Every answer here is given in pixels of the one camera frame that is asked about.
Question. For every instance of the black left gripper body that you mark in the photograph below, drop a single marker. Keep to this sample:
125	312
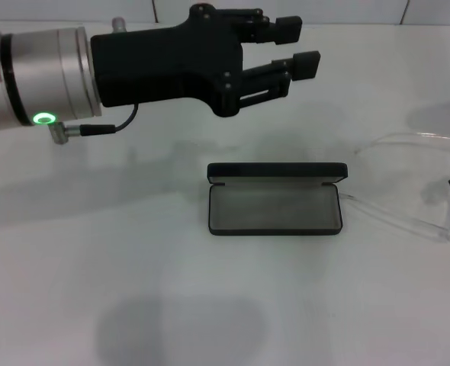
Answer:
164	61

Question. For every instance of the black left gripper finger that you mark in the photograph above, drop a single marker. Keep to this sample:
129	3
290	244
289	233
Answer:
288	29
307	65

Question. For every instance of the clear plastic glasses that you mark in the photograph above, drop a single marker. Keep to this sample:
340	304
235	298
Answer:
419	135

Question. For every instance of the black glasses case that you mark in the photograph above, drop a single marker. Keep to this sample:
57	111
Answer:
270	169

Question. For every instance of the silver left wrist stub plug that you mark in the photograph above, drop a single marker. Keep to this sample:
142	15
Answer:
119	23

